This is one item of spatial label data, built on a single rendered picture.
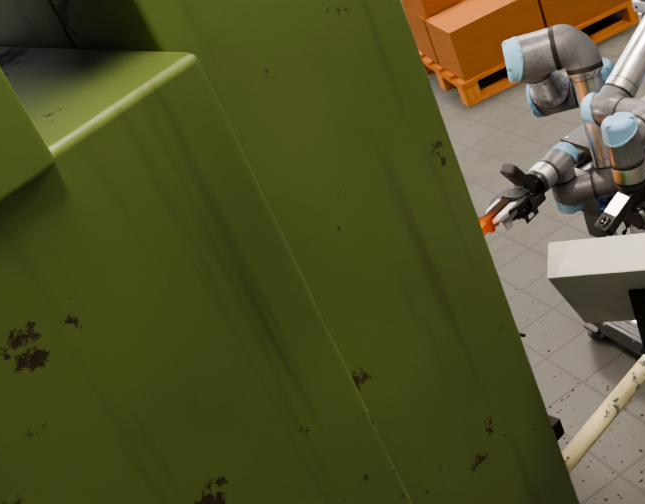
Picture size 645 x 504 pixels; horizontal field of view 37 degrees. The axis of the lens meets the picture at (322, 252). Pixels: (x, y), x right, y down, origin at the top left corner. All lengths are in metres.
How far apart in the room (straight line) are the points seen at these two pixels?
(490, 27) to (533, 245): 1.68
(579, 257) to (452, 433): 0.43
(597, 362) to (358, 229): 2.05
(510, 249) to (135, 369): 3.08
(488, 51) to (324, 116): 4.03
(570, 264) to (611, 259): 0.08
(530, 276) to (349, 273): 2.47
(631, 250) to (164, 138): 1.04
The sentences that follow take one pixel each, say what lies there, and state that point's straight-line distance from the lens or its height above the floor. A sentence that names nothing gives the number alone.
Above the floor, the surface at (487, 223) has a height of 1.01.
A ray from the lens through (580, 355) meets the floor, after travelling 3.60.
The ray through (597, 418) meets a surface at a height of 0.64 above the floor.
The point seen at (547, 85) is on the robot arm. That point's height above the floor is 1.12.
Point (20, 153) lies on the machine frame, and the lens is 1.16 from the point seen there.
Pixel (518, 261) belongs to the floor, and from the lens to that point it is 4.15.
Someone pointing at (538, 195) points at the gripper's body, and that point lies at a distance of 2.66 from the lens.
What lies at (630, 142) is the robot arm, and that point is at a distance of 2.21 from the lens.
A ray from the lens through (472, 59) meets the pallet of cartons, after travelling 5.51.
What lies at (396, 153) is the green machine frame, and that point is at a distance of 1.65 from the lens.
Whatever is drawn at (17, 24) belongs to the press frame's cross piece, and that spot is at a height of 2.02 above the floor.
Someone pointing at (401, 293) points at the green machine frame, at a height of 1.38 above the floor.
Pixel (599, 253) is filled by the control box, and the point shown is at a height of 1.18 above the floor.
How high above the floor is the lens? 2.32
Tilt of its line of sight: 29 degrees down
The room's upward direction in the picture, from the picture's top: 25 degrees counter-clockwise
